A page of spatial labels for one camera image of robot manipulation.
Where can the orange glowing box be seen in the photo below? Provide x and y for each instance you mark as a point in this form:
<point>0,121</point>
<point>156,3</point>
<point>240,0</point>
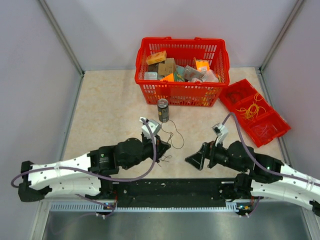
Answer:
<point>201,65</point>

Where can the clear plastic pack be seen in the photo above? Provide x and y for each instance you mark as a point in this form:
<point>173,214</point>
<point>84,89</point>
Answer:
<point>150,75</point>

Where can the orange triangular pack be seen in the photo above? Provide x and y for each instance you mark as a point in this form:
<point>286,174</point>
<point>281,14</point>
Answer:
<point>168,78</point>

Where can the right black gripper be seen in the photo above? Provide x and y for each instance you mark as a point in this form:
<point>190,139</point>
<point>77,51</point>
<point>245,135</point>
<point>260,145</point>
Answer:
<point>207,151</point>

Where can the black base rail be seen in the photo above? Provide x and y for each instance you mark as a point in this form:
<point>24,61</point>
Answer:
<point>172,192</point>

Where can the yellow snack box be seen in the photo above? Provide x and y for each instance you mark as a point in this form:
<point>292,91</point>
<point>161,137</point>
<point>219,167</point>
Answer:
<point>156,57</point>

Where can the red compartment tray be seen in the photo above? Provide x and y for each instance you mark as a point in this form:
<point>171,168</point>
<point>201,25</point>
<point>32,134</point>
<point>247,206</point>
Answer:
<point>254,114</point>

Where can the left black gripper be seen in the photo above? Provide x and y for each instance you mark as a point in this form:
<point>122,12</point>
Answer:
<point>161,147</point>

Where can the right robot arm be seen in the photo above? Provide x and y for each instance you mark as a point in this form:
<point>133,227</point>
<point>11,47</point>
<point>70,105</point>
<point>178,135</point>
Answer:
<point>260,175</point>

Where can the black drink can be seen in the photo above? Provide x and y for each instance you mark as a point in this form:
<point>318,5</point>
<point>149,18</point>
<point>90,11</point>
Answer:
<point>163,110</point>

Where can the grey printed packet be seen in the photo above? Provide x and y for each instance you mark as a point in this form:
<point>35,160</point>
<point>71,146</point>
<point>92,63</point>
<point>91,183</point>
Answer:
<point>189,73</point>

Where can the brown cardboard box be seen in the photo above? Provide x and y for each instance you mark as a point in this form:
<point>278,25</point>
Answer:
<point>167,67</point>

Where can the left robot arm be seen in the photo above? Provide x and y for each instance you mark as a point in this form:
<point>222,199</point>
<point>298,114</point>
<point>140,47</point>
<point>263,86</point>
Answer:
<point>89,174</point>

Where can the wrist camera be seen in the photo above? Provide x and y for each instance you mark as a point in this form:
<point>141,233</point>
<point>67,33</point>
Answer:
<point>150,127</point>
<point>221,132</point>

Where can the red plastic shopping basket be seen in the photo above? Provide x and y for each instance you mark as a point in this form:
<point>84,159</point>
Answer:
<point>184,51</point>

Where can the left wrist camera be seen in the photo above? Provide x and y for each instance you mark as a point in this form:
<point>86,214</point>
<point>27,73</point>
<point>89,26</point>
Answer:
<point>150,127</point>

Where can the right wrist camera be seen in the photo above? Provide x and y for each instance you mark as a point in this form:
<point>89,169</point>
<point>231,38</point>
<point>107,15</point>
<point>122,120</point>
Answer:
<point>221,132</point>

